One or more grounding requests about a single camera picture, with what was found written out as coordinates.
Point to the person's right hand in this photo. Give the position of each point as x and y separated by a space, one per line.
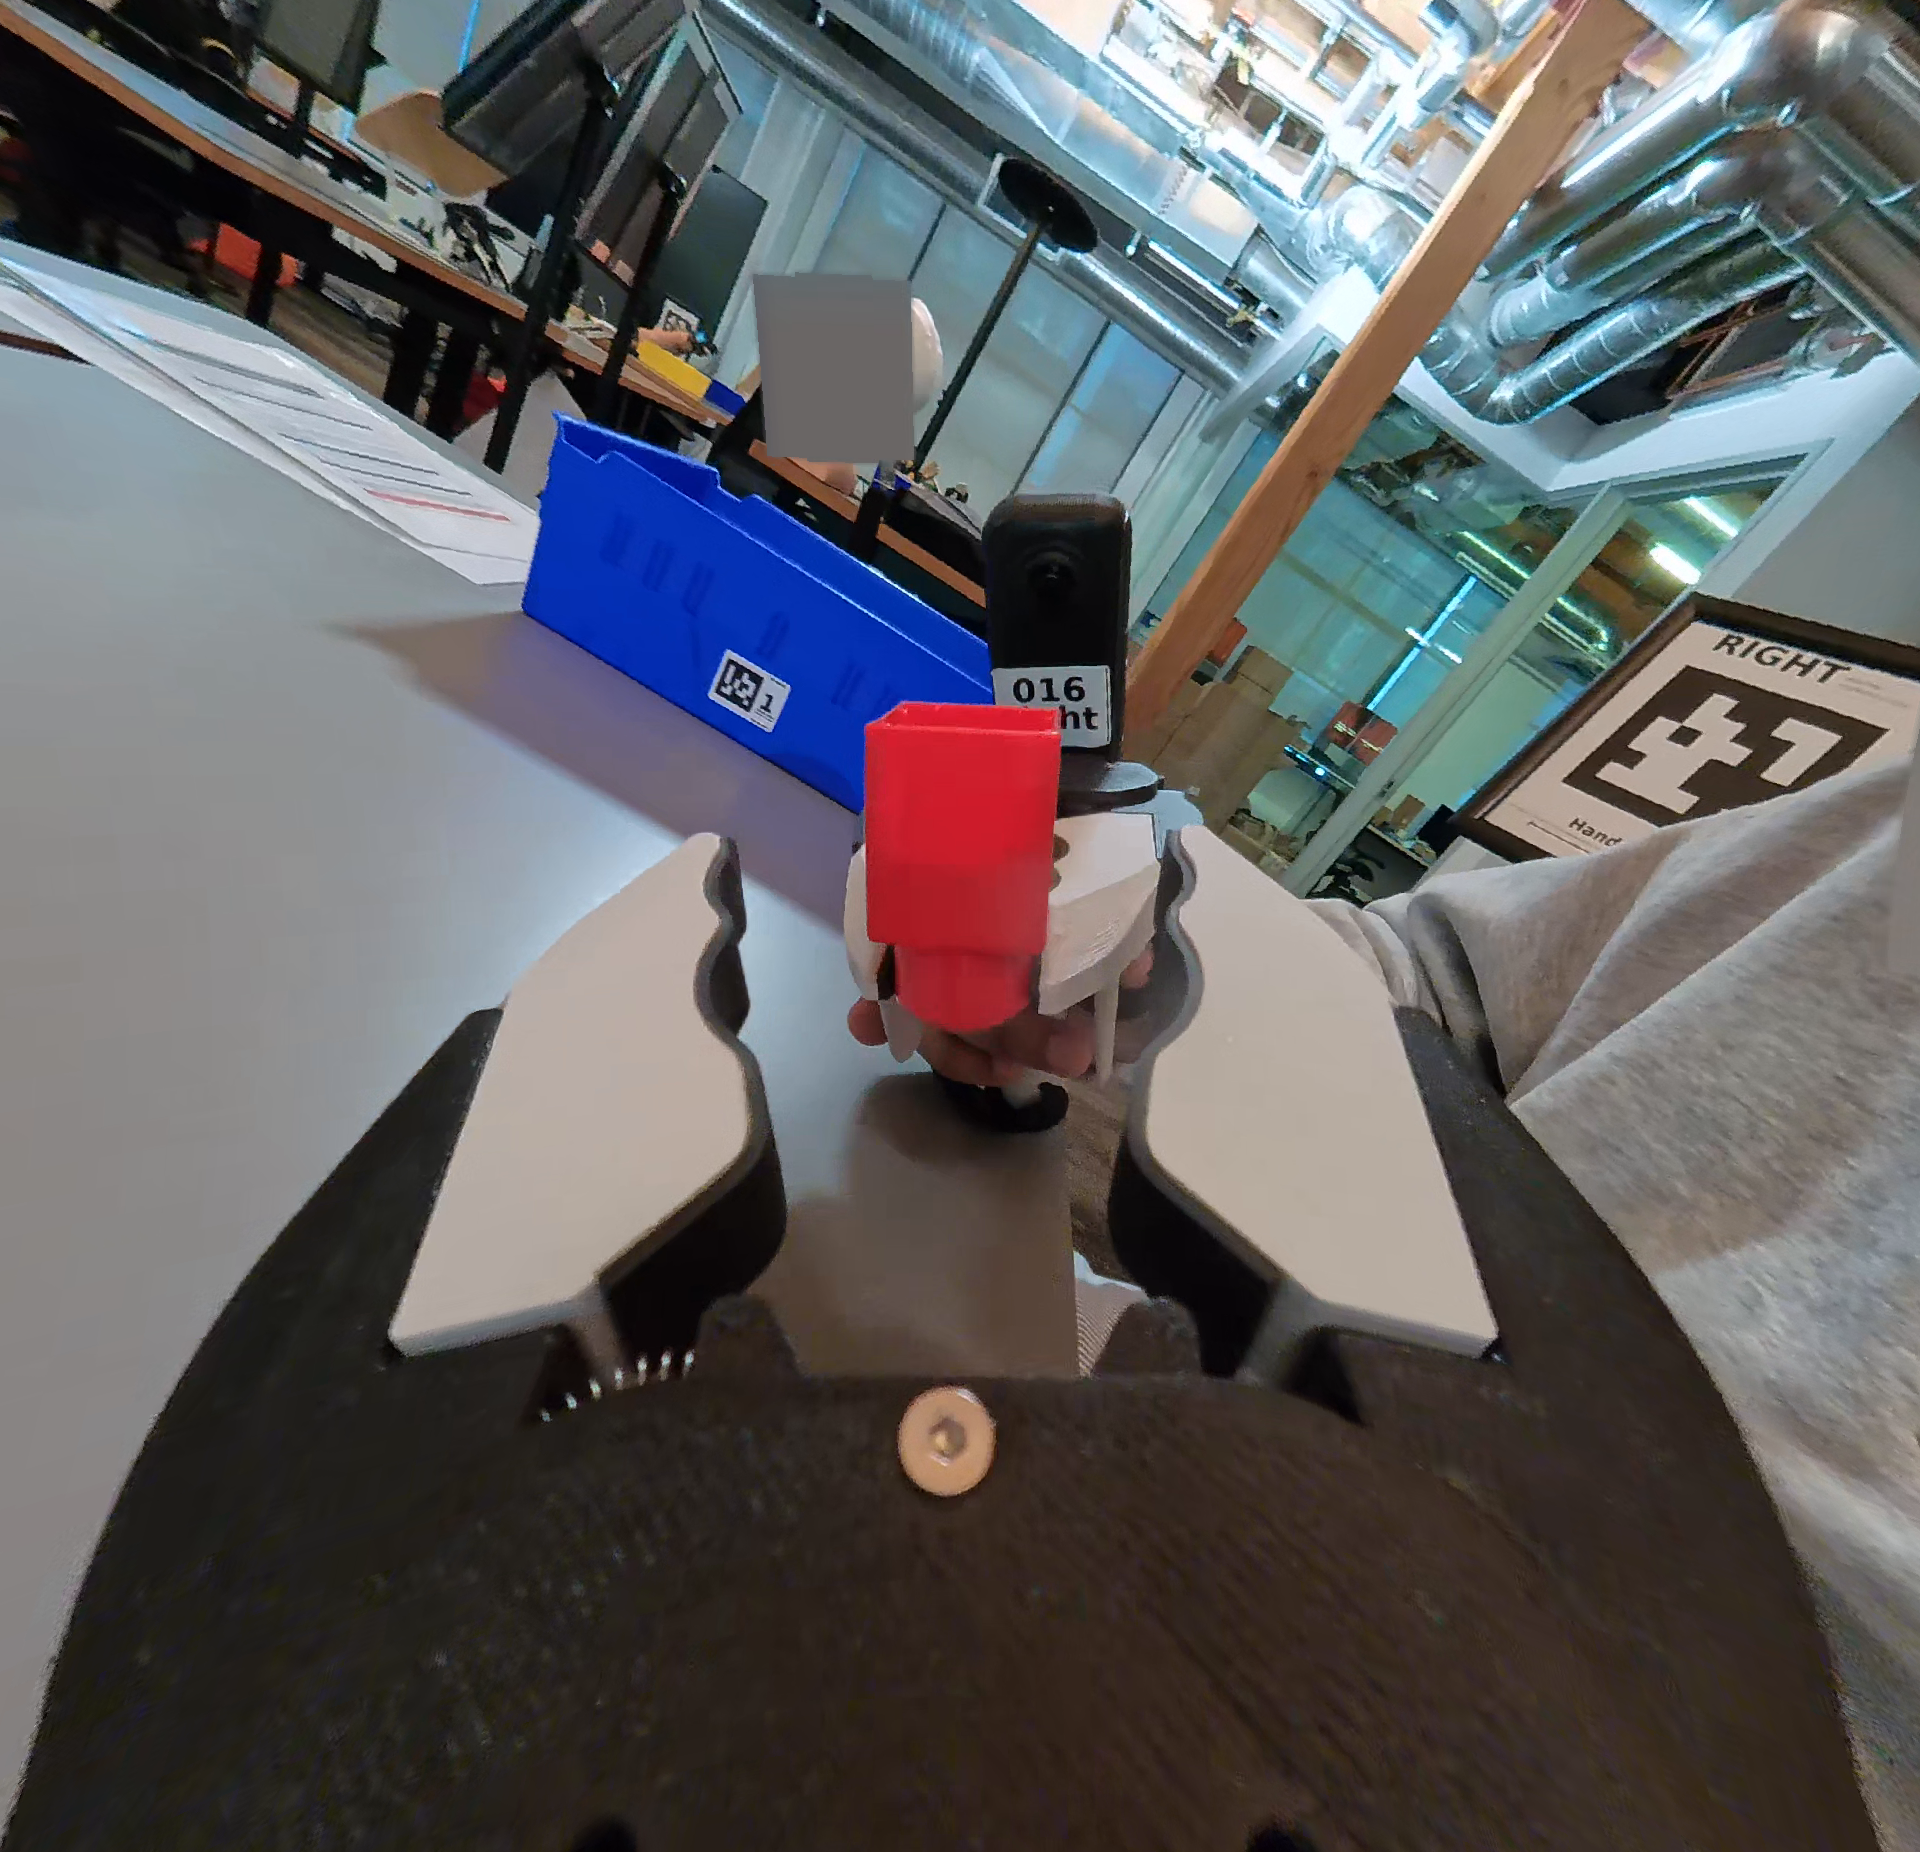
1004 1053

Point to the person's grey hoodie torso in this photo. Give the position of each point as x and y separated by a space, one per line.
1801 1358

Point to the small black monitor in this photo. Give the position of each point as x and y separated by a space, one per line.
316 13

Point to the red square cup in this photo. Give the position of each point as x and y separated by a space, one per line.
961 847

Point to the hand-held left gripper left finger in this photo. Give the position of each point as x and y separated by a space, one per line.
585 1133

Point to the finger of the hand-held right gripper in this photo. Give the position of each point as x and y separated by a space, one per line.
1103 907
868 966

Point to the person's right forearm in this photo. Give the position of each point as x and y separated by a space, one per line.
1574 952

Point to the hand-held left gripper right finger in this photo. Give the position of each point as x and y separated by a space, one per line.
1321 1133

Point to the blue bin with marker tag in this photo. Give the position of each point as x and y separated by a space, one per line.
674 594

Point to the framed marker poster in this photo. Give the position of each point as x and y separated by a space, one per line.
1697 744

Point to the printed paper sheet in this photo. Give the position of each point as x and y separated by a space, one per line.
300 427

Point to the silver ventilation duct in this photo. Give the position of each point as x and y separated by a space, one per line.
1651 231

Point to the wooden post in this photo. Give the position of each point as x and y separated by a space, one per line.
1352 382

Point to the black floor lamp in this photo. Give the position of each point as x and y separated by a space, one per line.
1045 202

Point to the large black monitor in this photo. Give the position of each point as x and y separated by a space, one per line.
585 49

